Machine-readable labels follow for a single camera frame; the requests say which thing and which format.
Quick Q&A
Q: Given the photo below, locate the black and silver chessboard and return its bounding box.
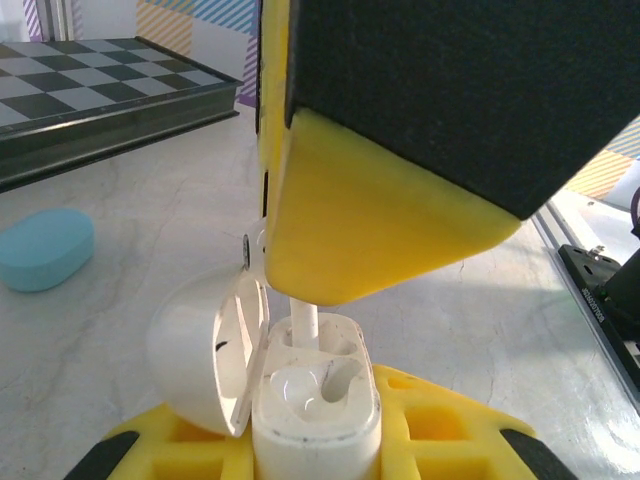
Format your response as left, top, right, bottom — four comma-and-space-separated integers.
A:
0, 35, 245, 194

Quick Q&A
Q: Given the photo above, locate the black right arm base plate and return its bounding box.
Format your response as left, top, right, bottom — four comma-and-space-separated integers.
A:
557, 243, 640, 374

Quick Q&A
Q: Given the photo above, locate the aluminium frame post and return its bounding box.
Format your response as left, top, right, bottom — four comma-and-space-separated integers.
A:
38, 0, 84, 43

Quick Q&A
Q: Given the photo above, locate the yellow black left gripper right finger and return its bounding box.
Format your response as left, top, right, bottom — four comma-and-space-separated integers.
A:
372, 363, 581, 480

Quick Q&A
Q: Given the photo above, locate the white earbud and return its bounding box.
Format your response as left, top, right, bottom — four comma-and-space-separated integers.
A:
238, 222, 322, 351

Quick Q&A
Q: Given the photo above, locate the blue earbud charging case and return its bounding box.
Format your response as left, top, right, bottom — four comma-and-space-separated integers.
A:
0, 208, 96, 294

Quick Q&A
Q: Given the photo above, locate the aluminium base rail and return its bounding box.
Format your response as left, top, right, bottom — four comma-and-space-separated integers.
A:
529, 187, 640, 401

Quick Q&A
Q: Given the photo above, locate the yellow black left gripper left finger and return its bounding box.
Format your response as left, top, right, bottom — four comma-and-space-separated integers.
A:
62, 399, 256, 480

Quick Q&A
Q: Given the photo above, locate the white earbud charging case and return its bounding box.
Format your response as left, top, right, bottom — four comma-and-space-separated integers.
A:
146, 264, 384, 480

